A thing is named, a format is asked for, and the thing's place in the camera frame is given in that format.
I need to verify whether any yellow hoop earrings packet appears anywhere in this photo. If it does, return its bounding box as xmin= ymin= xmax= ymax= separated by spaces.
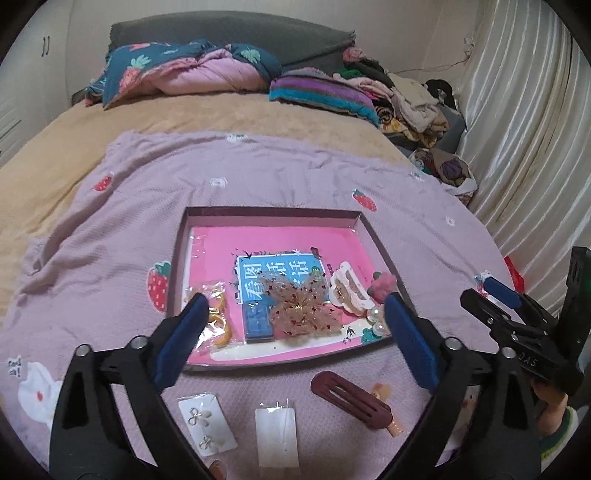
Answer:
xmin=185 ymin=279 xmax=234 ymax=354

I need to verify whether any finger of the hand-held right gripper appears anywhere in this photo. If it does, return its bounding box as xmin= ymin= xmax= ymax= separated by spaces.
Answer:
xmin=480 ymin=274 xmax=532 ymax=308
xmin=460 ymin=288 xmax=525 ymax=334

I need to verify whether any purple printed blanket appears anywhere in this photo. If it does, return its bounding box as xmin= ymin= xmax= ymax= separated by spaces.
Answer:
xmin=0 ymin=130 xmax=527 ymax=480

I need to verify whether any thin wall cable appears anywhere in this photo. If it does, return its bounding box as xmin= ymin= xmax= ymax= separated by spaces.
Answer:
xmin=397 ymin=32 xmax=477 ymax=75

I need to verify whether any white wardrobe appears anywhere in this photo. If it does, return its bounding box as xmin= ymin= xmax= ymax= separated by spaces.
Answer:
xmin=0 ymin=0 xmax=75 ymax=162

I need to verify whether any small orange hair clip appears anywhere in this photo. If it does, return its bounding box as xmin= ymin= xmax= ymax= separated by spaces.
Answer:
xmin=372 ymin=382 xmax=405 ymax=437

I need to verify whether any pile of clothes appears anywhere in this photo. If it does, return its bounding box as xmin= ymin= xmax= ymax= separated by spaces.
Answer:
xmin=332 ymin=46 xmax=478 ymax=204

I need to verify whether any teal strawberry quilt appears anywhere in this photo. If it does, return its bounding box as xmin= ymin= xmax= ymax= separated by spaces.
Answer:
xmin=84 ymin=39 xmax=282 ymax=109

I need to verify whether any cream satin curtain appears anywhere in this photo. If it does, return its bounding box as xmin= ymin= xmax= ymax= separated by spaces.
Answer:
xmin=455 ymin=0 xmax=591 ymax=315

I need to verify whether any maroon snap hair clip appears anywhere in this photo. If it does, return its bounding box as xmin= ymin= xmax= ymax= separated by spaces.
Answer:
xmin=310 ymin=370 xmax=393 ymax=431

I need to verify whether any person's right hand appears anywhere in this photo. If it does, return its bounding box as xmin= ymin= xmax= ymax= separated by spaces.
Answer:
xmin=531 ymin=378 xmax=568 ymax=437

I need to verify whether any dark brown shallow box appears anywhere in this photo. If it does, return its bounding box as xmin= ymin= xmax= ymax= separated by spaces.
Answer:
xmin=164 ymin=206 xmax=409 ymax=372

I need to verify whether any sheer dotted bow hair clip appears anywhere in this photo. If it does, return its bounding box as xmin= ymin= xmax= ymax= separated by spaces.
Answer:
xmin=259 ymin=272 xmax=345 ymax=348

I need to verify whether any small blue box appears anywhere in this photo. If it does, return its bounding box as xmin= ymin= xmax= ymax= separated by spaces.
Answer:
xmin=241 ymin=300 xmax=278 ymax=344

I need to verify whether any beige bed sheet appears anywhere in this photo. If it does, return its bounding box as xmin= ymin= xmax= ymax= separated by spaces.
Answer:
xmin=0 ymin=88 xmax=411 ymax=241

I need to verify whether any white bow earring card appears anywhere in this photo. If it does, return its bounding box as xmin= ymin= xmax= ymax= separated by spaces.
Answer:
xmin=178 ymin=393 xmax=238 ymax=455

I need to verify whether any pink fuzzy hair tie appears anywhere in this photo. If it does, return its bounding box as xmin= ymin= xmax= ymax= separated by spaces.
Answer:
xmin=368 ymin=272 xmax=399 ymax=303

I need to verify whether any white claw hair clip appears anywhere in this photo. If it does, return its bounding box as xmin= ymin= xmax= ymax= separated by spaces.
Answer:
xmin=328 ymin=261 xmax=375 ymax=315

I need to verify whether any red plastic bag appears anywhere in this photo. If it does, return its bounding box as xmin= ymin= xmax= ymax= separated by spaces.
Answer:
xmin=503 ymin=256 xmax=526 ymax=292

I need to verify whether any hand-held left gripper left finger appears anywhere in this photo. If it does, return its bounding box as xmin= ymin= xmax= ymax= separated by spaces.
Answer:
xmin=48 ymin=292 xmax=222 ymax=480

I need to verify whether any clear packet with white card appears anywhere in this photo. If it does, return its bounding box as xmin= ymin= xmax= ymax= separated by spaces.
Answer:
xmin=255 ymin=401 xmax=298 ymax=468

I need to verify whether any striped folded blanket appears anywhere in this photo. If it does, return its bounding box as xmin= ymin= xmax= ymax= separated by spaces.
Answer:
xmin=269 ymin=69 xmax=382 ymax=127

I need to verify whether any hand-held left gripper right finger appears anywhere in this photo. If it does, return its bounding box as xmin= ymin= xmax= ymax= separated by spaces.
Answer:
xmin=383 ymin=293 xmax=543 ymax=480

